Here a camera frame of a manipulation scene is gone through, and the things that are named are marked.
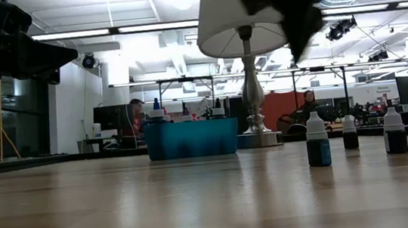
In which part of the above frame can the black track spotlight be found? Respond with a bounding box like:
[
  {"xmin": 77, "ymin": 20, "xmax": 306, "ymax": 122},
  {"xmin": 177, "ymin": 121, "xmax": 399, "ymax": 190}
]
[
  {"xmin": 367, "ymin": 48, "xmax": 389, "ymax": 63},
  {"xmin": 324, "ymin": 17, "xmax": 360, "ymax": 43}
]

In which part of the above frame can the black aluminium table frame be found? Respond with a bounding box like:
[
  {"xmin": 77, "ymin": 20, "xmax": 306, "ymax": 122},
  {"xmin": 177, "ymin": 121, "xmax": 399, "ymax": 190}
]
[{"xmin": 0, "ymin": 117, "xmax": 408, "ymax": 181}]

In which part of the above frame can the long ceiling light strip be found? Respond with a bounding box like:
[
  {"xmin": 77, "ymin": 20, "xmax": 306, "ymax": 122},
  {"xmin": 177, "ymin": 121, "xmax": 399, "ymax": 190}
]
[
  {"xmin": 30, "ymin": 17, "xmax": 199, "ymax": 43},
  {"xmin": 320, "ymin": 0, "xmax": 408, "ymax": 18}
]

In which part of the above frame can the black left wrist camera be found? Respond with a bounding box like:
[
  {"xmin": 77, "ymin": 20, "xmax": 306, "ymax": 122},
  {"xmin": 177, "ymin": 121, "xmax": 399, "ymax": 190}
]
[{"xmin": 0, "ymin": 0, "xmax": 35, "ymax": 38}]

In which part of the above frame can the person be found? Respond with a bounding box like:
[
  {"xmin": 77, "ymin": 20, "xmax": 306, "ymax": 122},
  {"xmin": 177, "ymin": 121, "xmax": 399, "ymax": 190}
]
[
  {"xmin": 281, "ymin": 89, "xmax": 324, "ymax": 126},
  {"xmin": 122, "ymin": 97, "xmax": 149, "ymax": 138}
]

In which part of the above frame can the large bottle red cap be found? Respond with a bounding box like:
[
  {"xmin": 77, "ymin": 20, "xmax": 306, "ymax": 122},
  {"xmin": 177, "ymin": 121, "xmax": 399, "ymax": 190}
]
[{"xmin": 161, "ymin": 105, "xmax": 172, "ymax": 125}]

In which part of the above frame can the small dropper bottle navy liquid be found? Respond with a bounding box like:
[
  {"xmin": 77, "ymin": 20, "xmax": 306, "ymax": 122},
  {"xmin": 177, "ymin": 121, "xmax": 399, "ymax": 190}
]
[{"xmin": 380, "ymin": 105, "xmax": 408, "ymax": 156}]

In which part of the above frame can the white jug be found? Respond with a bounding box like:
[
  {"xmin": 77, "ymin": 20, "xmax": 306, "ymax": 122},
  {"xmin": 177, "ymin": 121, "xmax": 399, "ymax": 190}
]
[{"xmin": 90, "ymin": 122, "xmax": 103, "ymax": 140}]

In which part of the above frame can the large bottle blue cap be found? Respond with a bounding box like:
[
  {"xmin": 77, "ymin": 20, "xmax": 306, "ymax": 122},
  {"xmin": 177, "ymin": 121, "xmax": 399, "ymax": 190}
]
[{"xmin": 147, "ymin": 97, "xmax": 166, "ymax": 126}]

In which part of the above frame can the small dropper bottle blue label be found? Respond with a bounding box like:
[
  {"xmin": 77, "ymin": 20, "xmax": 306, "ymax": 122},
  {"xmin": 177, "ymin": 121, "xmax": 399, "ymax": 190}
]
[{"xmin": 303, "ymin": 109, "xmax": 333, "ymax": 169}]

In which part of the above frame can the white wall sign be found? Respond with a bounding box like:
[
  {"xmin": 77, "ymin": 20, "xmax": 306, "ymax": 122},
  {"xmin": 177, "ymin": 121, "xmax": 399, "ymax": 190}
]
[{"xmin": 374, "ymin": 85, "xmax": 393, "ymax": 96}]

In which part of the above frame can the black background table frame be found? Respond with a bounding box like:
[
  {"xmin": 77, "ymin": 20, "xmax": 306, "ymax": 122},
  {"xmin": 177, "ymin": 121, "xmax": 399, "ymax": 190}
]
[
  {"xmin": 156, "ymin": 73, "xmax": 218, "ymax": 125},
  {"xmin": 289, "ymin": 63, "xmax": 352, "ymax": 120}
]

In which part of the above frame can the orange room partition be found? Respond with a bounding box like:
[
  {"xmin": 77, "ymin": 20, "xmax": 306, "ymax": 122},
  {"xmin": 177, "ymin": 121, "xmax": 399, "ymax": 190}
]
[{"xmin": 261, "ymin": 88, "xmax": 317, "ymax": 134}]

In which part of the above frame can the blue plastic bin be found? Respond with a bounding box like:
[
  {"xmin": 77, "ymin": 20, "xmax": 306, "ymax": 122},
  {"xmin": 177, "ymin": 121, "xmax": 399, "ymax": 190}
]
[{"xmin": 142, "ymin": 116, "xmax": 243, "ymax": 163}]

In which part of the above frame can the large bottle black cap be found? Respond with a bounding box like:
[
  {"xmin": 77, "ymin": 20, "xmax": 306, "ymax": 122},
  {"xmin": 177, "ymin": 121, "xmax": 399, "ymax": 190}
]
[{"xmin": 210, "ymin": 97, "xmax": 227, "ymax": 120}]

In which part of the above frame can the silver table lamp white shade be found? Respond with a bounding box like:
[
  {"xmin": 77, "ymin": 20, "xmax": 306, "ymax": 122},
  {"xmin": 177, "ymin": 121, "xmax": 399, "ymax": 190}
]
[{"xmin": 192, "ymin": 0, "xmax": 309, "ymax": 154}]

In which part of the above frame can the round black ceiling spotlight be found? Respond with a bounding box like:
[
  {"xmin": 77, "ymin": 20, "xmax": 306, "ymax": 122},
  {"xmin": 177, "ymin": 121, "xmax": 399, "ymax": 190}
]
[{"xmin": 81, "ymin": 52, "xmax": 97, "ymax": 69}]

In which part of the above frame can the large bottle purple cap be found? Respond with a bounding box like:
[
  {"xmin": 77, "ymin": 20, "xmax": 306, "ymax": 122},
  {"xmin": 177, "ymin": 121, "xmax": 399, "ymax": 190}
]
[{"xmin": 181, "ymin": 106, "xmax": 193, "ymax": 123}]

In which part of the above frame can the small dark dropper bottle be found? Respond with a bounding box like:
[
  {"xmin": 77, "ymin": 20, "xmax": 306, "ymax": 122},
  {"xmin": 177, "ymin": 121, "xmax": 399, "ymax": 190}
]
[{"xmin": 340, "ymin": 113, "xmax": 360, "ymax": 151}]

